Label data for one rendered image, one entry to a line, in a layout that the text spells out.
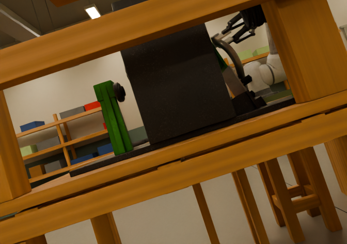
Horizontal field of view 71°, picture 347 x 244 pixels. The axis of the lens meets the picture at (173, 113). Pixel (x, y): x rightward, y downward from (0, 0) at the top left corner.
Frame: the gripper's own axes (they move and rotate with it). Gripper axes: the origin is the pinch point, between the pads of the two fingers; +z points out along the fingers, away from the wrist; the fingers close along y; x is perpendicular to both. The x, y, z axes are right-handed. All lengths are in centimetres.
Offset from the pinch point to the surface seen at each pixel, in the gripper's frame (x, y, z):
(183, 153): 43, 4, 39
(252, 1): 29.2, 23.5, 0.7
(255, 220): 31, -98, 30
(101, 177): 39, 9, 61
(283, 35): 33.0, 10.9, -4.0
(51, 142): -441, -257, 330
